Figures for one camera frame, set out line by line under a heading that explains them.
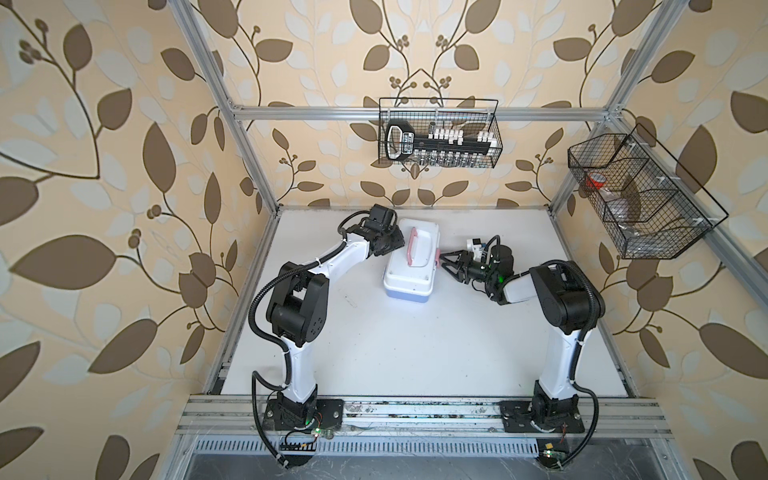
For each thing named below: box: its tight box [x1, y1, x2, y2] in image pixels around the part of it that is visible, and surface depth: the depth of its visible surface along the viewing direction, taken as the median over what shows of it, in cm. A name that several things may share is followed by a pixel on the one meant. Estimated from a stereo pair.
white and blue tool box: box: [383, 218, 441, 303], surface depth 92 cm
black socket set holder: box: [385, 119, 497, 167], surface depth 86 cm
